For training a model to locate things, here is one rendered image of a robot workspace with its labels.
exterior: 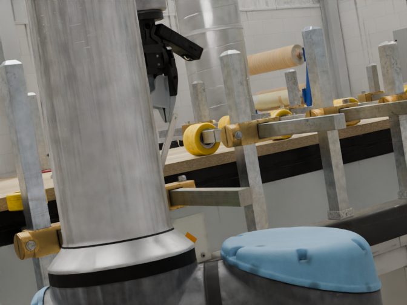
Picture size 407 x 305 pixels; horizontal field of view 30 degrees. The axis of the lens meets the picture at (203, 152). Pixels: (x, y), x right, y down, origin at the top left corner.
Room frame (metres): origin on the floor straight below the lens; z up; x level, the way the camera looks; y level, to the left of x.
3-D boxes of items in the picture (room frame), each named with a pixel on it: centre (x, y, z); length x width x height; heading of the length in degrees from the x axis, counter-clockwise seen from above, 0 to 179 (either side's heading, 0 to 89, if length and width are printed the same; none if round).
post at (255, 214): (1.68, -0.09, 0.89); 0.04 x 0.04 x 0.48; 33
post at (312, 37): (1.82, -0.30, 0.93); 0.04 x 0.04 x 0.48; 33
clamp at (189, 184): (1.56, 0.10, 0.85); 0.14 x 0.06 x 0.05; 123
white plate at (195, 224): (1.51, 0.13, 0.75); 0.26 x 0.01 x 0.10; 123
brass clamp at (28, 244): (1.42, 0.31, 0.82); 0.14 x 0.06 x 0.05; 123
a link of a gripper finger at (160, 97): (1.47, 0.07, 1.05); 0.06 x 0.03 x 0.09; 124
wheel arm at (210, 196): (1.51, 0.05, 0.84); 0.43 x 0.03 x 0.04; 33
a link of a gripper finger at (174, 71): (1.47, 0.04, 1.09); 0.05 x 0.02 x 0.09; 34
